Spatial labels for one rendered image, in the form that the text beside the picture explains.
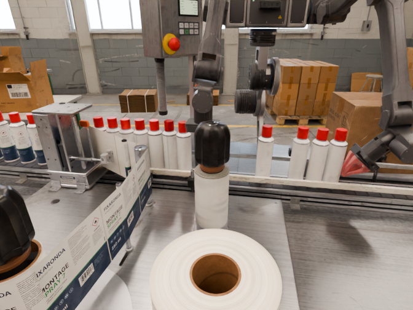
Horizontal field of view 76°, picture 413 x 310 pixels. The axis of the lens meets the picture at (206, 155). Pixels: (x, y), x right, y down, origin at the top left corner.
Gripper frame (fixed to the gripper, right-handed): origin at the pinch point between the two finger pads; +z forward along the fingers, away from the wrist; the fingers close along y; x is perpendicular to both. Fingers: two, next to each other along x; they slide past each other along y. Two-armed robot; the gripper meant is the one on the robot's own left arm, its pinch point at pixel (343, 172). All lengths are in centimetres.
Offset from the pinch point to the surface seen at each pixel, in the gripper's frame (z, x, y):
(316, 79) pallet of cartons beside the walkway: -19, 65, -341
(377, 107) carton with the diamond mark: -21.6, -1.5, -17.8
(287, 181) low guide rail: 13.5, -12.6, 4.7
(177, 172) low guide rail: 37, -42, 5
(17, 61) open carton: 245, -298, -285
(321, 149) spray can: -1.3, -12.8, 3.0
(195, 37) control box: 1, -66, -10
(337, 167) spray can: -0.4, -4.3, 2.5
